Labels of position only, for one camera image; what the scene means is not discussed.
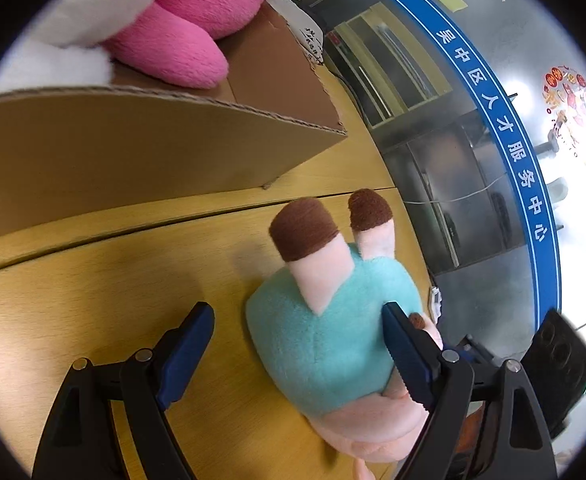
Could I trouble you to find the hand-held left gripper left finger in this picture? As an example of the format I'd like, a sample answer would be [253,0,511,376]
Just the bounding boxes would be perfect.
[32,301,216,480]

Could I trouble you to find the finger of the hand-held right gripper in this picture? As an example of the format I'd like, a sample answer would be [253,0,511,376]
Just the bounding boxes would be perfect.
[455,333,499,369]

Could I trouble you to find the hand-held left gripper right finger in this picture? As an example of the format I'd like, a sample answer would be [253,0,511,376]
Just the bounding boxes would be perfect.
[380,301,559,480]

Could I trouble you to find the teal and peach plush doll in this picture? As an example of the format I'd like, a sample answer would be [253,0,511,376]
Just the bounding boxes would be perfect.
[245,188,447,480]

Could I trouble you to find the brown cardboard box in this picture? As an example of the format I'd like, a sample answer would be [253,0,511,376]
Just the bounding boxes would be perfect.
[0,2,349,247]

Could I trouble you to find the wooden desktop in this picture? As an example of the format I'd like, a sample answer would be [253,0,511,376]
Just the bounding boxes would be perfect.
[0,62,442,480]

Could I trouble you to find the blue band sign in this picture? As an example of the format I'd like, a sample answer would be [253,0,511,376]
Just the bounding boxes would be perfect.
[365,0,564,322]

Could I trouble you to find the red window decoration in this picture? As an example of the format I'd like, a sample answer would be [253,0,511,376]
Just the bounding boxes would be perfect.
[540,64,586,167]

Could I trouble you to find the shelf behind glass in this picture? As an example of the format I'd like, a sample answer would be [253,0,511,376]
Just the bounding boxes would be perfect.
[330,2,454,129]

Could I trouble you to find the panda plush toy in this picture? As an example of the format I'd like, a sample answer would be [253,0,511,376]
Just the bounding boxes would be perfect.
[0,0,185,99]

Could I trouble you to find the pink plush toy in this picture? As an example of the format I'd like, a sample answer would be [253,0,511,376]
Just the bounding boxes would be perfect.
[100,0,287,90]

